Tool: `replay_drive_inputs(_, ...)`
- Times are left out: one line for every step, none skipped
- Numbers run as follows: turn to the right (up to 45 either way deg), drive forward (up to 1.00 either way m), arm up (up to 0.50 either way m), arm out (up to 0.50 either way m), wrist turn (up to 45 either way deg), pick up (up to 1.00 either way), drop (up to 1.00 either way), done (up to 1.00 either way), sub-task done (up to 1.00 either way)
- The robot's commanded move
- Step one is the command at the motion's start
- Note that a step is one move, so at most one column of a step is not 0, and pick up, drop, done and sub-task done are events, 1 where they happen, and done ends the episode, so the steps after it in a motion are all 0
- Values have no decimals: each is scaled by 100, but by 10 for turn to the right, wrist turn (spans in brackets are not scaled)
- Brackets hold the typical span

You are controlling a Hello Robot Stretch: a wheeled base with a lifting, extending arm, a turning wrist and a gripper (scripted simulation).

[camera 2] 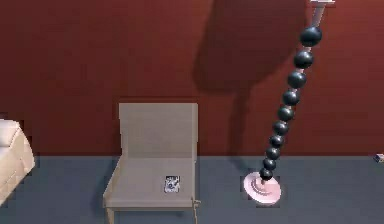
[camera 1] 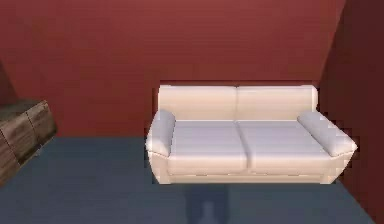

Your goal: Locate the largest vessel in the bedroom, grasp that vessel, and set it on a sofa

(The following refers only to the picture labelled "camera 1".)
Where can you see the cream white sofa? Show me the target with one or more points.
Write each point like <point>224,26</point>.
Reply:
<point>240,143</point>

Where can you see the brown wooden cupboard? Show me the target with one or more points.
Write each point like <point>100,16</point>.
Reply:
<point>20,133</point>

